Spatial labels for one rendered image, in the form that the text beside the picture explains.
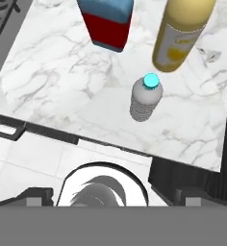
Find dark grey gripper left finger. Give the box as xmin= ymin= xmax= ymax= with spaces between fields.
xmin=0 ymin=186 xmax=55 ymax=208

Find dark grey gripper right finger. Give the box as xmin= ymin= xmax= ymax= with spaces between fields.
xmin=174 ymin=186 xmax=227 ymax=208

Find clear water bottle cyan cap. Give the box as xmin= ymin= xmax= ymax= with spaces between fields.
xmin=129 ymin=72 xmax=164 ymax=123

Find yellow drink bottle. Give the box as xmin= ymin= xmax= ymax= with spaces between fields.
xmin=151 ymin=0 xmax=217 ymax=73

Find blue and red drink carton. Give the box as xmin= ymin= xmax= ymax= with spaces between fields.
xmin=76 ymin=0 xmax=135 ymax=54

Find dark grey chair frame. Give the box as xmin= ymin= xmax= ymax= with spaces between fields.
xmin=0 ymin=0 xmax=22 ymax=54

